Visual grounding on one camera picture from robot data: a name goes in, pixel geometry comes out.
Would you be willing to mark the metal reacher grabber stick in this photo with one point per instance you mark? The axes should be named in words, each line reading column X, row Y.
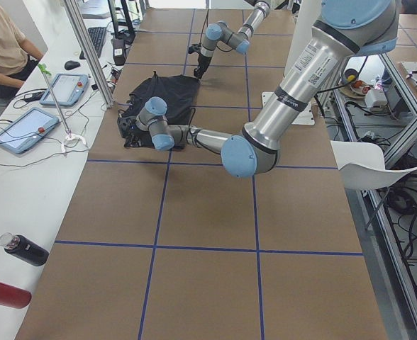
column 70, row 136

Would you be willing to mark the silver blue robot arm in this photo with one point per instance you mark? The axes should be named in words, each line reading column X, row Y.
column 220, row 32
column 342, row 29

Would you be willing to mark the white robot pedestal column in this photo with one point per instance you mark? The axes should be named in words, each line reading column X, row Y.
column 315, row 52

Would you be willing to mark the black graphic t-shirt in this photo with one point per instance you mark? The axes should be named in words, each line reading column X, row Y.
column 163, row 106

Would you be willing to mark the black water bottle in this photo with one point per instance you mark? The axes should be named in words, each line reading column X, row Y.
column 24, row 249

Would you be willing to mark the red water bottle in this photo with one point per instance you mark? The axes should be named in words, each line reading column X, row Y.
column 11, row 296

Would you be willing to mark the black box with label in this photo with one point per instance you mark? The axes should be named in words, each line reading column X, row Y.
column 119, row 51

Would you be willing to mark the near blue teach pendant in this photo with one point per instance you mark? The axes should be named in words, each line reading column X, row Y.
column 27, row 130

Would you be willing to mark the blue teach pendant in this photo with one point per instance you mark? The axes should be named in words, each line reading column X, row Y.
column 69, row 88
column 27, row 130

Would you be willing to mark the white plastic chair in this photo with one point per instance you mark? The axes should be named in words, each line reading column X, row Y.
column 362, row 166

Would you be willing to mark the black computer mouse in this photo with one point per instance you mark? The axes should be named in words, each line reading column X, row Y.
column 71, row 64

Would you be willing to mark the far blue teach pendant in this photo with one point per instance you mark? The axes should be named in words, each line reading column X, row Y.
column 69, row 88

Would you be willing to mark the aluminium frame post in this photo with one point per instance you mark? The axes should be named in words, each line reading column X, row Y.
column 84, row 40

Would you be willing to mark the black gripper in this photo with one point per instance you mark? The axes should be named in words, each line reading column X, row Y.
column 202, row 62
column 130, row 132

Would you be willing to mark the bowl with yellow ball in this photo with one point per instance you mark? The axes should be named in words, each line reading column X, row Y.
column 350, row 76

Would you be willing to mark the seated person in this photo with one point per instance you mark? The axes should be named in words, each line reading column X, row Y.
column 18, row 57

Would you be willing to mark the black keyboard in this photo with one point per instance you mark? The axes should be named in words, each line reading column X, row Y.
column 98, row 38

